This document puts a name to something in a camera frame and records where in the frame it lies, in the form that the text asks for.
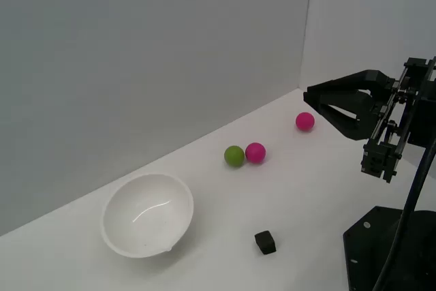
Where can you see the green ball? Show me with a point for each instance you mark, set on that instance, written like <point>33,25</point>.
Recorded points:
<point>234,156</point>

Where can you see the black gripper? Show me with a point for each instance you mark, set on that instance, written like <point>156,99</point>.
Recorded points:
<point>422,120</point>

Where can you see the black foam box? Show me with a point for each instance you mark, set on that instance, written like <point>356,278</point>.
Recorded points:
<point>265,242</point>

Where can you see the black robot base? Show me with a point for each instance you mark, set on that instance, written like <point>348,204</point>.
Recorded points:
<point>368,253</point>

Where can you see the pink ball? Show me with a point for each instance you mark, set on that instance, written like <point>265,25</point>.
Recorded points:
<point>304,121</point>
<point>255,153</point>

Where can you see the white bowl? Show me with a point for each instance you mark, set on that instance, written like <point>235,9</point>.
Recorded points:
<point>146,216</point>

